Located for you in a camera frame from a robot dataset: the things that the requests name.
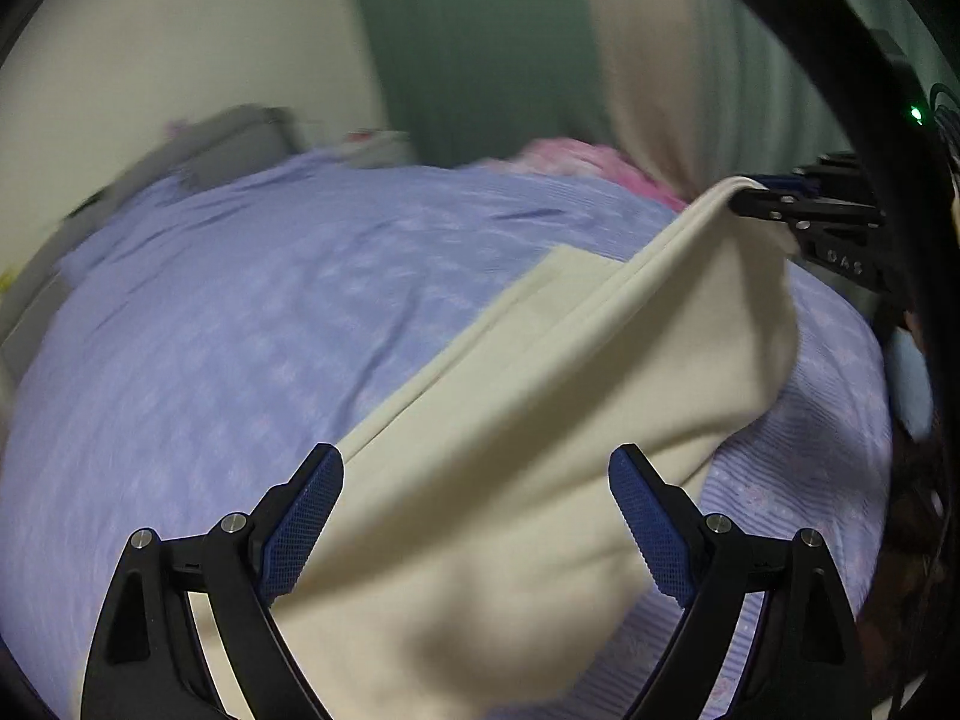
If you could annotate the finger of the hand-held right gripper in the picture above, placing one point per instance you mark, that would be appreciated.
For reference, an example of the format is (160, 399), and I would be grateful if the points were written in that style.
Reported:
(817, 181)
(795, 211)

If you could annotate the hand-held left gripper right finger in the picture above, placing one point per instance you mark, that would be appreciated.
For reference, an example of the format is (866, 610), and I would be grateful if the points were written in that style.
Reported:
(652, 532)

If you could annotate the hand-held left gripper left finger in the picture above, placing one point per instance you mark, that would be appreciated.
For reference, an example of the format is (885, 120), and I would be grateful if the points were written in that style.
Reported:
(300, 532)

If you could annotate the cream pants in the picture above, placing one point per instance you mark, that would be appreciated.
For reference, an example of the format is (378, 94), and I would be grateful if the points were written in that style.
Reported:
(525, 427)

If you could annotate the light blue cloth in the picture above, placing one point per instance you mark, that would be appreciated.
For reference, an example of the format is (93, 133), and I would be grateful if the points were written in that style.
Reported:
(911, 382)

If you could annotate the cream curtain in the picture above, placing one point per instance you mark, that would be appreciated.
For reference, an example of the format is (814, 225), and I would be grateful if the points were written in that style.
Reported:
(675, 75)

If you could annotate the pink cloth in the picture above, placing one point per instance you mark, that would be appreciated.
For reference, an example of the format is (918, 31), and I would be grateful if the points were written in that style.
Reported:
(592, 161)

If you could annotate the purple floral bedspread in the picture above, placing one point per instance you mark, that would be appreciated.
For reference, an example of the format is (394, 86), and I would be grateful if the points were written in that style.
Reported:
(262, 315)

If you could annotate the green curtain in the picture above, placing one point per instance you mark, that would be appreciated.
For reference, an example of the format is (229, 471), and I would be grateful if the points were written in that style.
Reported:
(465, 52)

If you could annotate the grey padded headboard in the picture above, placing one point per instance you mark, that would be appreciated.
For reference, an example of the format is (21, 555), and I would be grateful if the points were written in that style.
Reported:
(225, 135)

